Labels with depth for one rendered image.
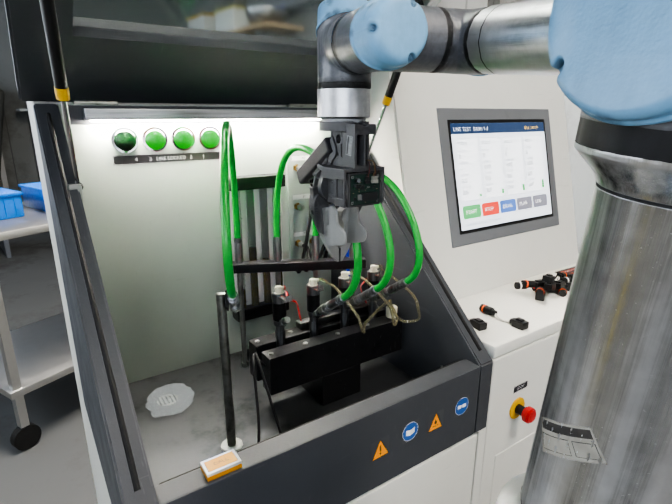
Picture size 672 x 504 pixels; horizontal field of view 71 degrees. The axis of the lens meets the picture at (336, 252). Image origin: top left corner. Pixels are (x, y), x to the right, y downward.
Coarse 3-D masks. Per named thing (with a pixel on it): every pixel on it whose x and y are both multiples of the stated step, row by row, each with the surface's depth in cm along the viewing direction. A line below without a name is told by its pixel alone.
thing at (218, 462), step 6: (222, 456) 67; (228, 456) 67; (234, 456) 67; (204, 462) 66; (210, 462) 65; (216, 462) 65; (222, 462) 65; (228, 462) 65; (210, 468) 64; (216, 468) 64; (234, 468) 66; (204, 474) 64; (216, 474) 64; (222, 474) 65; (210, 480) 64
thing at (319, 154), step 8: (320, 144) 69; (328, 144) 68; (320, 152) 69; (328, 152) 68; (312, 160) 72; (320, 160) 70; (304, 168) 74; (312, 168) 72; (304, 176) 75; (312, 176) 75
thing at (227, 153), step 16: (224, 128) 78; (224, 144) 75; (224, 160) 72; (224, 176) 71; (224, 192) 70; (224, 208) 69; (224, 224) 68; (224, 240) 68; (240, 240) 107; (224, 256) 69; (224, 272) 70
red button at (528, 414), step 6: (516, 402) 103; (522, 402) 105; (510, 408) 103; (516, 408) 103; (522, 408) 103; (528, 408) 102; (510, 414) 103; (516, 414) 105; (522, 414) 101; (528, 414) 101; (534, 414) 102; (522, 420) 102; (528, 420) 101
